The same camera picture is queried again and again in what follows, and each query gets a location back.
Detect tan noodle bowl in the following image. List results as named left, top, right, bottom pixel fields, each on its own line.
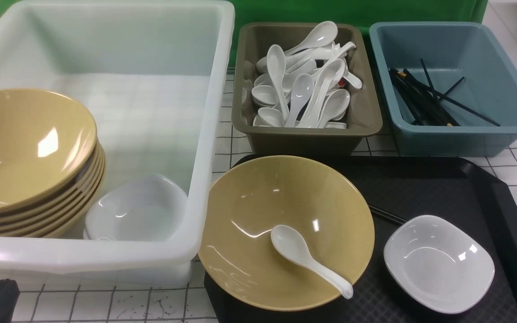
left=198, top=155, right=375, bottom=311

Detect white soup spoon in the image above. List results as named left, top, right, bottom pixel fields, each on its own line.
left=271, top=225, right=354, bottom=299

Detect black chopstick pair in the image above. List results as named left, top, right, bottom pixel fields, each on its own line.
left=368, top=205, right=407, bottom=225

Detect white square dish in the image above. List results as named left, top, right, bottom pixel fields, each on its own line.
left=383, top=214, right=496, bottom=314

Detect pile of white spoons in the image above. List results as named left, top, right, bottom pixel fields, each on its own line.
left=250, top=21, right=364, bottom=129

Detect olive green spoon bin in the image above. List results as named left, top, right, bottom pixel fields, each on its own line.
left=231, top=22, right=382, bottom=155

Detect white dish in tub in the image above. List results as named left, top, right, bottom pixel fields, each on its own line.
left=83, top=174, right=188, bottom=242

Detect black chopsticks in bin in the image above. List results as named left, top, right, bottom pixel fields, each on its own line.
left=389, top=59, right=500, bottom=127

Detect blue chopstick bin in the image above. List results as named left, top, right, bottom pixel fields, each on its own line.
left=369, top=21, right=517, bottom=156

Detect black plastic tray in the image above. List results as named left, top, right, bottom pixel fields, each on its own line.
left=204, top=156, right=517, bottom=323

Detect stack of tan bowls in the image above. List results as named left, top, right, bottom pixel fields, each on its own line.
left=0, top=139, right=106, bottom=238

